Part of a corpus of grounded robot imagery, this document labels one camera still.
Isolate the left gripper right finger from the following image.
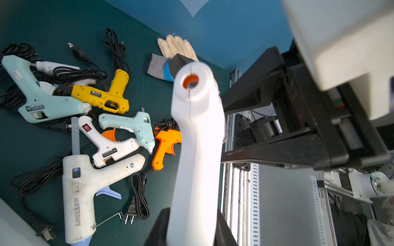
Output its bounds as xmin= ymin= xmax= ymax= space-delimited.
xmin=222 ymin=46 xmax=389 ymax=169

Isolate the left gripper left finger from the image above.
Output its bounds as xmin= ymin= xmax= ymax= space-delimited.
xmin=144 ymin=208 xmax=170 ymax=246

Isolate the white glue gun red switch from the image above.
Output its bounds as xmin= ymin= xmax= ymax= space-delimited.
xmin=78 ymin=115 xmax=140 ymax=169

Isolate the small mint glue gun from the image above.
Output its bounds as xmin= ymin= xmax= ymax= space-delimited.
xmin=98 ymin=111 xmax=156 ymax=154

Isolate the white glue gun orange trigger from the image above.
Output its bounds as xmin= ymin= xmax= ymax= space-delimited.
xmin=166 ymin=62 xmax=226 ymax=246

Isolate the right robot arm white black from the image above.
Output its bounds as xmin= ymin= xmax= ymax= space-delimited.
xmin=234 ymin=114 xmax=283 ymax=148

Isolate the large white Greeler glue gun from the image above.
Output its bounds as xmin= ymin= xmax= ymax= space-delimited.
xmin=62 ymin=117 xmax=145 ymax=246

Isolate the white plastic storage box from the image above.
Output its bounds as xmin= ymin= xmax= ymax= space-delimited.
xmin=1 ymin=199 xmax=49 ymax=246

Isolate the yellow glue gun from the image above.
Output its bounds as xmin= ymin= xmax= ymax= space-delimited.
xmin=55 ymin=69 xmax=129 ymax=114

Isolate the mint glue gun at back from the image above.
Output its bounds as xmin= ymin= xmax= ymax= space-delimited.
xmin=2 ymin=55 xmax=92 ymax=124

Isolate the beige work glove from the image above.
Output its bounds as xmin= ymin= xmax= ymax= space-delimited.
xmin=158 ymin=35 xmax=199 ymax=62

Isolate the black coiled power cord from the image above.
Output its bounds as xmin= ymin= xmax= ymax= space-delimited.
xmin=124 ymin=167 xmax=155 ymax=225

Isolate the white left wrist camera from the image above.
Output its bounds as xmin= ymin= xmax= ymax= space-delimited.
xmin=282 ymin=1 xmax=394 ymax=120

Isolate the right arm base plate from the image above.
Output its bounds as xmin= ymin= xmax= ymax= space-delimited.
xmin=233 ymin=113 xmax=253 ymax=150

